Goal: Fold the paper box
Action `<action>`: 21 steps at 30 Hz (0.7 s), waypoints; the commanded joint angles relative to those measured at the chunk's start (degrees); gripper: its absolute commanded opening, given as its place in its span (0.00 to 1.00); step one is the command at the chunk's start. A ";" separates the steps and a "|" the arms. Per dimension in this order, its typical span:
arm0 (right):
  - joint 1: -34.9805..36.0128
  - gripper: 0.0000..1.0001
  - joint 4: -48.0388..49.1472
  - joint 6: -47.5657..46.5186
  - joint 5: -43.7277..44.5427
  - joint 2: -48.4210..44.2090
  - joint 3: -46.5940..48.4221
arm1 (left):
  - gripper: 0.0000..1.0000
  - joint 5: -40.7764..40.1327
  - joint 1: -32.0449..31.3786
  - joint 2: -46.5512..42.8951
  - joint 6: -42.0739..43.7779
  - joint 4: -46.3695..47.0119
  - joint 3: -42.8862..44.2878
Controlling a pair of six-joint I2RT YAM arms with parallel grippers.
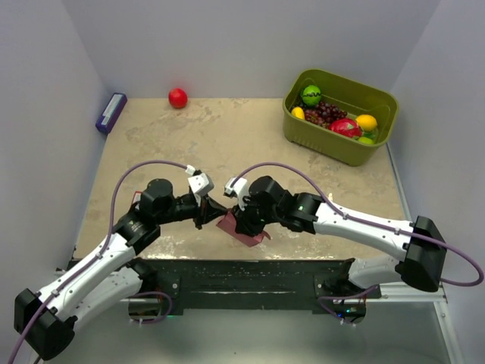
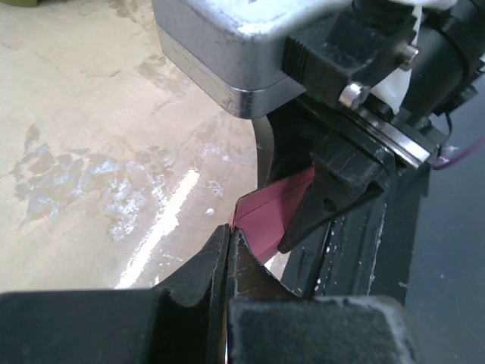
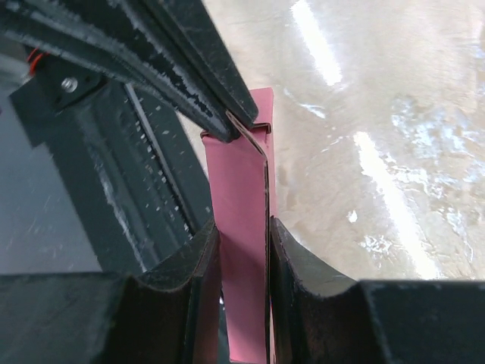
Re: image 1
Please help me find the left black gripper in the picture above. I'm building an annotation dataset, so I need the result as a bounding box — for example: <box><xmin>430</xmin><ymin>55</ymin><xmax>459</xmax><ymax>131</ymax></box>
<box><xmin>158</xmin><ymin>193</ymin><xmax>227</xmax><ymax>231</ymax></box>

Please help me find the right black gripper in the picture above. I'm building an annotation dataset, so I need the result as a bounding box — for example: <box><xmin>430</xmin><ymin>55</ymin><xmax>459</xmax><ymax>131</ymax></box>
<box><xmin>232</xmin><ymin>193</ymin><xmax>282</xmax><ymax>237</ymax></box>

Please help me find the pink paper box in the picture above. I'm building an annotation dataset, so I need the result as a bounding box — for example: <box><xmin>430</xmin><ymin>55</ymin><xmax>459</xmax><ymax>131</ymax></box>
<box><xmin>216</xmin><ymin>212</ymin><xmax>271</xmax><ymax>247</ymax></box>

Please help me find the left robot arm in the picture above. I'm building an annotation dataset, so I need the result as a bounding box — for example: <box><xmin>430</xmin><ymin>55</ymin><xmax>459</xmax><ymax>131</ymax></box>
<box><xmin>14</xmin><ymin>171</ymin><xmax>226</xmax><ymax>361</ymax></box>

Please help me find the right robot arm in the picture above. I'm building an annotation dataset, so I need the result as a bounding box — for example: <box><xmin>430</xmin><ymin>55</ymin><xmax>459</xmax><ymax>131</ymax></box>
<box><xmin>224</xmin><ymin>176</ymin><xmax>446</xmax><ymax>298</ymax></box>

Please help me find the red box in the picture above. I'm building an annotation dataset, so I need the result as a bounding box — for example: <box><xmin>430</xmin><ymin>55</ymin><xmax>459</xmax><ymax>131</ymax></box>
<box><xmin>131</xmin><ymin>191</ymin><xmax>142</xmax><ymax>206</ymax></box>

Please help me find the purple box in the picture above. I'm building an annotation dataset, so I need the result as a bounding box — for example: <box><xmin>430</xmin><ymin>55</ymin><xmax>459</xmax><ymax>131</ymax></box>
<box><xmin>95</xmin><ymin>93</ymin><xmax>128</xmax><ymax>135</ymax></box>

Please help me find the small yellow lemon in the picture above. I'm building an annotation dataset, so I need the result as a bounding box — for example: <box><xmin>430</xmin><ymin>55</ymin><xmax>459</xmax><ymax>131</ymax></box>
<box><xmin>291</xmin><ymin>106</ymin><xmax>305</xmax><ymax>120</ymax></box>

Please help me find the red apple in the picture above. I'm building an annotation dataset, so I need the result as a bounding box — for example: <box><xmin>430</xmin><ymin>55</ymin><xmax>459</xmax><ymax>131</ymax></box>
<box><xmin>168</xmin><ymin>88</ymin><xmax>188</xmax><ymax>109</ymax></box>

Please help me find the purple grapes bunch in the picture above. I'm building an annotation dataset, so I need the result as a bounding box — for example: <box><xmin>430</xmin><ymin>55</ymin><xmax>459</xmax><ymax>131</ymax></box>
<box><xmin>302</xmin><ymin>101</ymin><xmax>348</xmax><ymax>128</ymax></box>

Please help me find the red dragon fruit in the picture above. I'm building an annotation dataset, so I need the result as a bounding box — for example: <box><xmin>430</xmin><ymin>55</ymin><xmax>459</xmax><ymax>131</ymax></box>
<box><xmin>329</xmin><ymin>118</ymin><xmax>362</xmax><ymax>139</ymax></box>

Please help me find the green plastic basket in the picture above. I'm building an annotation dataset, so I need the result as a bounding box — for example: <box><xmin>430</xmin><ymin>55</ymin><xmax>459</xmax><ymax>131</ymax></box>
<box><xmin>283</xmin><ymin>69</ymin><xmax>399</xmax><ymax>166</ymax></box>

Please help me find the small green fruit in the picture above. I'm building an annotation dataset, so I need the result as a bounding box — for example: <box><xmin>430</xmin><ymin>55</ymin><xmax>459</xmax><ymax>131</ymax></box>
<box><xmin>358</xmin><ymin>136</ymin><xmax>374</xmax><ymax>145</ymax></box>

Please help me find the yellow orange fruit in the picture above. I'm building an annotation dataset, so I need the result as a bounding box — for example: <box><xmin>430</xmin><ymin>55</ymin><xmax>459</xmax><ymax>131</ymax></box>
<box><xmin>355</xmin><ymin>115</ymin><xmax>378</xmax><ymax>133</ymax></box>

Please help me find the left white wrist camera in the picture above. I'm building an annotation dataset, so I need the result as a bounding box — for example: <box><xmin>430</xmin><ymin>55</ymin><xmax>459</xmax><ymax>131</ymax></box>
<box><xmin>188</xmin><ymin>171</ymin><xmax>214</xmax><ymax>198</ymax></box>

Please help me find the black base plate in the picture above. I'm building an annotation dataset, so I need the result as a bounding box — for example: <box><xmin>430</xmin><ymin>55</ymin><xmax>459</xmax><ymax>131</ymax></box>
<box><xmin>66</xmin><ymin>257</ymin><xmax>382</xmax><ymax>316</ymax></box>

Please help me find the aluminium frame rail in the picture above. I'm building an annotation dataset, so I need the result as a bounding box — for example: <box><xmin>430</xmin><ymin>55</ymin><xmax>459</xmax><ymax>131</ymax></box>
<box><xmin>28</xmin><ymin>265</ymin><xmax>463</xmax><ymax>364</ymax></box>

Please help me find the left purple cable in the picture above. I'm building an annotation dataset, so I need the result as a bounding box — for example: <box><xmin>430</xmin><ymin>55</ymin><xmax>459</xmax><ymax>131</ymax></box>
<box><xmin>6</xmin><ymin>160</ymin><xmax>196</xmax><ymax>364</ymax></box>

